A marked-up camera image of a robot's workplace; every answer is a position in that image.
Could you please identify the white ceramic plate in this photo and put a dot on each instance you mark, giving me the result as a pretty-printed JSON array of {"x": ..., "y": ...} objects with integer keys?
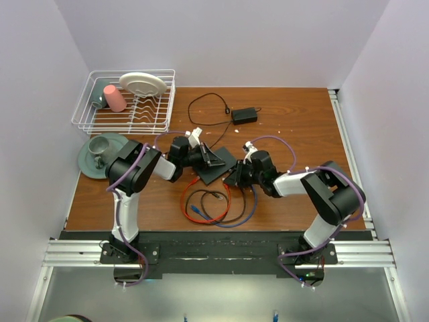
[{"x": 144, "y": 84}]

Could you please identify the white wire dish rack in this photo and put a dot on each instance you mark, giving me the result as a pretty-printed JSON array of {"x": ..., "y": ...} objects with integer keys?
[{"x": 150, "y": 115}]

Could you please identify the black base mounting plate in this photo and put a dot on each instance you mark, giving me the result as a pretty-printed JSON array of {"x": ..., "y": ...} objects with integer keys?
[{"x": 275, "y": 253}]

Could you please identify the green plate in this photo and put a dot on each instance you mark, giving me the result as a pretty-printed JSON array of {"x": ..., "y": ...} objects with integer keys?
[{"x": 86, "y": 162}]

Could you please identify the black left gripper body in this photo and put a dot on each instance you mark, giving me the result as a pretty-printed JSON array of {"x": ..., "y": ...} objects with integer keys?
[{"x": 193, "y": 158}]

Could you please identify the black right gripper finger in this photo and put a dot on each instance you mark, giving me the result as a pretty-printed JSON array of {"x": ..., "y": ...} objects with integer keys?
[
  {"x": 236, "y": 170},
  {"x": 234, "y": 179}
]

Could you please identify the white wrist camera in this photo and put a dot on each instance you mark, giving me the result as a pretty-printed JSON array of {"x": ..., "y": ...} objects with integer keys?
[
  {"x": 194, "y": 137},
  {"x": 248, "y": 149}
]

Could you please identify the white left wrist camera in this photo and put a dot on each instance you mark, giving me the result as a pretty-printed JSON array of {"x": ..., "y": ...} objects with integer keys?
[{"x": 194, "y": 137}]

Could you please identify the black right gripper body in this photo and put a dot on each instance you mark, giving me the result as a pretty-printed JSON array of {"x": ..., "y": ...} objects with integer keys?
[{"x": 249, "y": 177}]

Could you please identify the grey metal mug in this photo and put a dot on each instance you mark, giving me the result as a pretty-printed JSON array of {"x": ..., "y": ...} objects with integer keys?
[{"x": 102, "y": 151}]

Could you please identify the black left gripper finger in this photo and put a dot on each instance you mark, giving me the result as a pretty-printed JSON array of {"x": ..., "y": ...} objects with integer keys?
[
  {"x": 207, "y": 153},
  {"x": 215, "y": 162}
]

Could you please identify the pink plastic cup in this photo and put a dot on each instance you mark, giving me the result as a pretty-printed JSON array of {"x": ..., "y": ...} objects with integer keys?
[{"x": 114, "y": 98}]

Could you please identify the aluminium rail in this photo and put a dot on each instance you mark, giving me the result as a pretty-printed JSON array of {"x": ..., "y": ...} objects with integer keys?
[
  {"x": 348, "y": 254},
  {"x": 344, "y": 136}
]

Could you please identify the aluminium front rail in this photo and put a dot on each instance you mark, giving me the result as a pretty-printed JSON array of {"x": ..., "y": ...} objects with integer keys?
[{"x": 348, "y": 254}]

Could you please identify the black network switch box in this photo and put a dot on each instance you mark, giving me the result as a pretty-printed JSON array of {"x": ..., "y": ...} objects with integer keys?
[{"x": 209, "y": 175}]

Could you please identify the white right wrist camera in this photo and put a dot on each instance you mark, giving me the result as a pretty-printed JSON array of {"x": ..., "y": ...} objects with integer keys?
[{"x": 248, "y": 149}]

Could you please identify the black power adapter brick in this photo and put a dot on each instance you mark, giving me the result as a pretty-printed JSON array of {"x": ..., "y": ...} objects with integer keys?
[{"x": 243, "y": 116}]

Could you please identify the dark green mug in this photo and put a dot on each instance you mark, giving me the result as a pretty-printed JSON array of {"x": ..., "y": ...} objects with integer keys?
[{"x": 97, "y": 97}]

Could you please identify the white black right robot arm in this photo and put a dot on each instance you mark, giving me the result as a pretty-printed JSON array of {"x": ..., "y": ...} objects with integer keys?
[{"x": 334, "y": 196}]

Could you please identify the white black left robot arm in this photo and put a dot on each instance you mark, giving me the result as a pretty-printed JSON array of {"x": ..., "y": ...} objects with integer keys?
[{"x": 129, "y": 173}]

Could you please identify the aluminium right side rail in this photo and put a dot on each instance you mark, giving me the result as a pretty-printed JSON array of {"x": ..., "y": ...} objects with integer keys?
[{"x": 344, "y": 136}]

